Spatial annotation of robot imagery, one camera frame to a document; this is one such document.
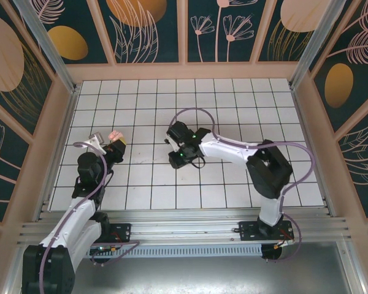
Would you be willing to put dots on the pink earbud charging case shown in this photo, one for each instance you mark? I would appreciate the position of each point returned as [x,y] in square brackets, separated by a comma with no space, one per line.
[115,135]

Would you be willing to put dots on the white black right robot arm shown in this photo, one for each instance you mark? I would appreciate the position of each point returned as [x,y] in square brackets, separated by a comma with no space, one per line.
[227,148]

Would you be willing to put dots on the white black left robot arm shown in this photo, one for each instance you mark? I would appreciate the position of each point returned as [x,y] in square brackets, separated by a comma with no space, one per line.
[64,226]

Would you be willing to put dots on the small green-lit controller board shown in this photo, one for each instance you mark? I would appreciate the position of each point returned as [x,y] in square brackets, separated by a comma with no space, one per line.
[102,248]

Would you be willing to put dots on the grey metal sheet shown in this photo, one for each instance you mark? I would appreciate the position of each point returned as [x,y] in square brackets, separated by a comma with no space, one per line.
[187,275]

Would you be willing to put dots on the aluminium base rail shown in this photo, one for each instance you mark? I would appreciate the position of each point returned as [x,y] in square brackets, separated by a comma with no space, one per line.
[184,228]

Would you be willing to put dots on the aluminium frame post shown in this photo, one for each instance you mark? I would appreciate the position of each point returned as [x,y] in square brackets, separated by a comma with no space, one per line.
[309,46]
[49,46]

